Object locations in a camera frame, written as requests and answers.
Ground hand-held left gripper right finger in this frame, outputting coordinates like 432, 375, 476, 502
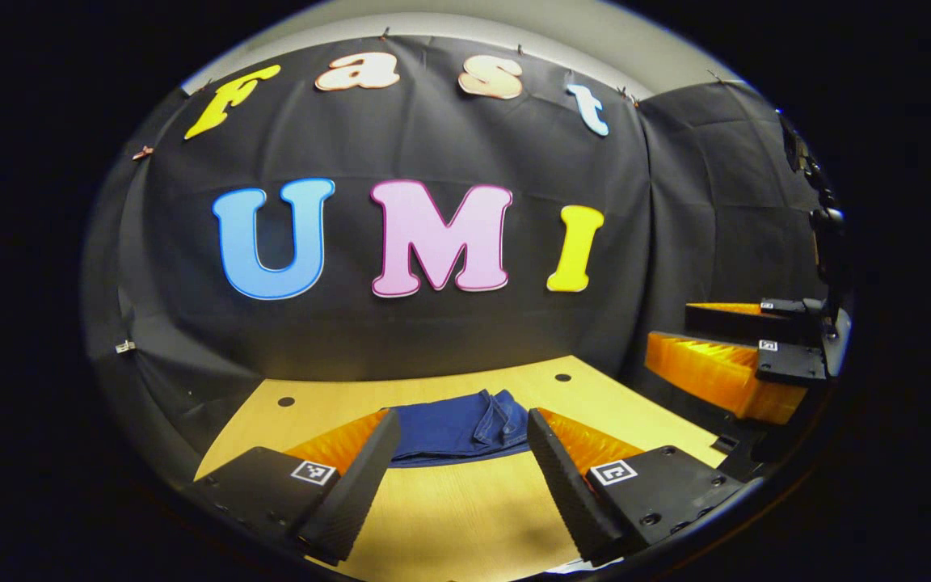
526, 407, 749, 567

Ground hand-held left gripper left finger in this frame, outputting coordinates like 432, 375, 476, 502
193, 408, 402, 567

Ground blue denim jeans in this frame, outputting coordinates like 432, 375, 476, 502
389, 389, 531, 468

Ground black backdrop cloth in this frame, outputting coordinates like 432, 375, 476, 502
82, 36, 838, 486

